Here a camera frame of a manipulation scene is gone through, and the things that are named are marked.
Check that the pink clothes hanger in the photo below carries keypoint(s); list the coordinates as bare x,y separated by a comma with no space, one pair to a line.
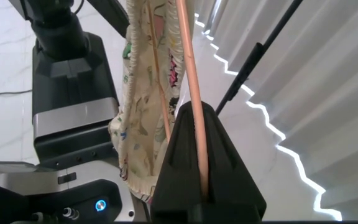
189,68

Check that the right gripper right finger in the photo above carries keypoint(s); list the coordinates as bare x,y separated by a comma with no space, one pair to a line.
232,186

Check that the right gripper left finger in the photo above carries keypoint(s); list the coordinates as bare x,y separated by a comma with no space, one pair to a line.
176,186

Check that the white curtain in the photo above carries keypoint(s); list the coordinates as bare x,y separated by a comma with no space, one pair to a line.
322,77

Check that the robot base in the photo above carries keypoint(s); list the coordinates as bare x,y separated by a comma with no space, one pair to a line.
73,93

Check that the black clothes rack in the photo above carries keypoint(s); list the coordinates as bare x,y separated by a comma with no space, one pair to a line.
245,73

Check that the cream printed garment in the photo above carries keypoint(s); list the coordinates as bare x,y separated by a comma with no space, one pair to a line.
141,109

